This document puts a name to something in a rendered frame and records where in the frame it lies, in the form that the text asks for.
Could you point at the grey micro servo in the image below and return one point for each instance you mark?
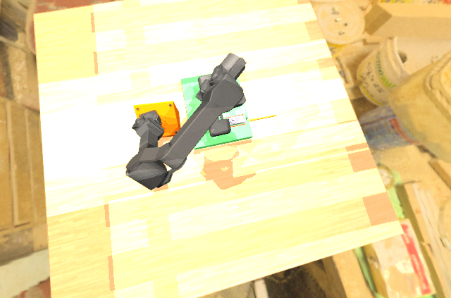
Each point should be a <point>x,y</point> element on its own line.
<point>235,120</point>

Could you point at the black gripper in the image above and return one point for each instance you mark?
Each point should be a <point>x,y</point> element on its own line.
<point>220,127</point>

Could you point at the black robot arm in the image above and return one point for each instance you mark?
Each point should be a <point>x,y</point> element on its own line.
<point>219,94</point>

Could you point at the green flat panel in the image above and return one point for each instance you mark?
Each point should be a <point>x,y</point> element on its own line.
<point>238,132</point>

